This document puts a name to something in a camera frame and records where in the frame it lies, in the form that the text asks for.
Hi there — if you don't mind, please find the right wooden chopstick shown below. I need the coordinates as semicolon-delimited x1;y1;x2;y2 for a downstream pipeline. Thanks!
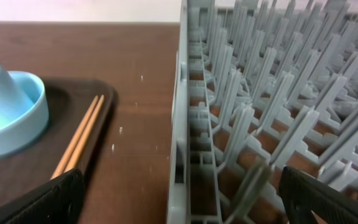
64;95;104;172

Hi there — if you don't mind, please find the light blue bowl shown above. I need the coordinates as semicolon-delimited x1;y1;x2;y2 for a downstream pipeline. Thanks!
0;71;49;157

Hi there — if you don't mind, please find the wooden chopstick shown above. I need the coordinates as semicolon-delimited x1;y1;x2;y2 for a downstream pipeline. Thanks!
64;95;104;172
50;96;98;179

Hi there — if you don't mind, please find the dark brown serving tray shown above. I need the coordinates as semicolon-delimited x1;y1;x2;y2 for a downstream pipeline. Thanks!
0;78;117;207

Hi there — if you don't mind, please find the left wooden chopstick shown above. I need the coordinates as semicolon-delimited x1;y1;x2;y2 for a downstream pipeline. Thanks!
50;96;98;179

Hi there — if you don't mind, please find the grey dishwasher rack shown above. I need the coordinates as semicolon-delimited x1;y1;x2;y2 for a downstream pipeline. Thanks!
167;1;358;223

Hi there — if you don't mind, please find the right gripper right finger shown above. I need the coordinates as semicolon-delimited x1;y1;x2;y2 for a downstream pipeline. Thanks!
279;166;358;224

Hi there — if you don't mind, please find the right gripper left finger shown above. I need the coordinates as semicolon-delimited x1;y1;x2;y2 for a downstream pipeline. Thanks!
0;169;85;224

